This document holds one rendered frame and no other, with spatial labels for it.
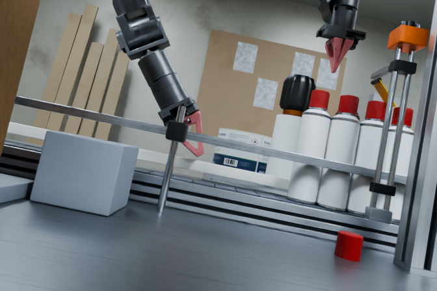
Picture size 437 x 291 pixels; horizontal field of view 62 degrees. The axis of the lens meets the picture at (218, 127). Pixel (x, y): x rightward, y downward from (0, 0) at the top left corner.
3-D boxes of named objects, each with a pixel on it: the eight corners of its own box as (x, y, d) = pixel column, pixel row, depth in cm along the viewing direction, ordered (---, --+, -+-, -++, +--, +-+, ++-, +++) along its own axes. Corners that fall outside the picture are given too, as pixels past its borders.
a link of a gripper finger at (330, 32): (309, 71, 90) (316, 34, 90) (337, 77, 90) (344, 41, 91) (318, 65, 83) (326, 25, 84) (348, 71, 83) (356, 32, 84)
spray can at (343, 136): (342, 210, 67) (361, 101, 68) (348, 213, 62) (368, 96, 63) (313, 203, 68) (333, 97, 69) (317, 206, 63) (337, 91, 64)
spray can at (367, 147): (363, 214, 68) (382, 106, 69) (380, 219, 63) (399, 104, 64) (337, 208, 67) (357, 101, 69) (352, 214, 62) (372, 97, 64)
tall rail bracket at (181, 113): (173, 208, 61) (193, 112, 62) (168, 215, 54) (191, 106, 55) (154, 204, 61) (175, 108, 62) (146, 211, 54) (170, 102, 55)
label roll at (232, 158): (250, 180, 110) (259, 132, 111) (198, 167, 121) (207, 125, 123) (278, 184, 126) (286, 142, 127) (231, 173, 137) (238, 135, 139)
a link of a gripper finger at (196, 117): (216, 147, 71) (195, 104, 72) (218, 147, 64) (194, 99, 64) (185, 162, 71) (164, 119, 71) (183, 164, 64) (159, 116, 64)
